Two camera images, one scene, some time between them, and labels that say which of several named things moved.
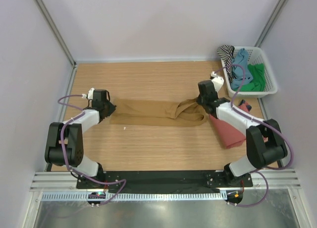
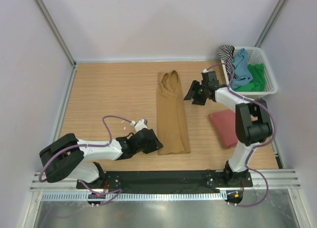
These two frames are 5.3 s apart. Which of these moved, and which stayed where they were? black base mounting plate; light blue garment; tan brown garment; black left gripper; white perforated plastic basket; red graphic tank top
Moved: tan brown garment; black left gripper
Stayed: black base mounting plate; light blue garment; red graphic tank top; white perforated plastic basket
